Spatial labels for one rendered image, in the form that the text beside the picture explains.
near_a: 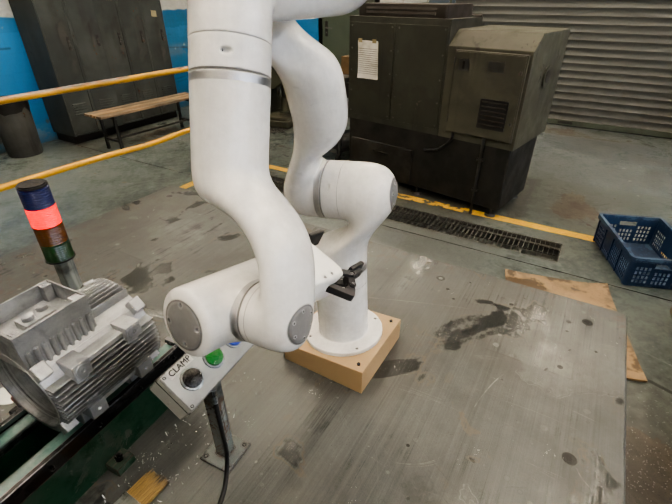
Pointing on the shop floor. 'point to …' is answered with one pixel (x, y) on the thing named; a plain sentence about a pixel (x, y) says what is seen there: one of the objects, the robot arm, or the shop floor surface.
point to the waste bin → (19, 130)
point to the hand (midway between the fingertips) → (336, 253)
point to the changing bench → (136, 111)
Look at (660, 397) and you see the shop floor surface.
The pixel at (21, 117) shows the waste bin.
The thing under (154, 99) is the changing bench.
